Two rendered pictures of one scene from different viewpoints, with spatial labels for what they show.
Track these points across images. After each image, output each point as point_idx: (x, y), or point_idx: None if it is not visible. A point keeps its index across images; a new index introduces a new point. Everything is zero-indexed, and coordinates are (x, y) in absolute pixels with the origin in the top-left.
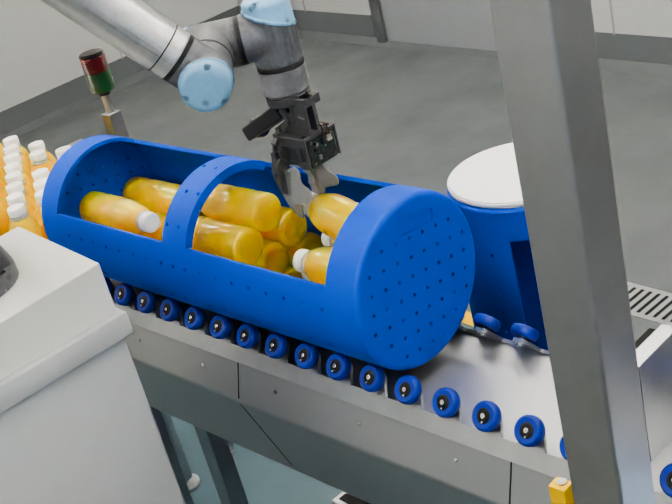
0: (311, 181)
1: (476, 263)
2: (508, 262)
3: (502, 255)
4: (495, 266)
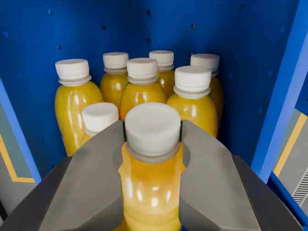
0: (184, 155)
1: (306, 76)
2: (302, 110)
3: (307, 109)
4: (300, 97)
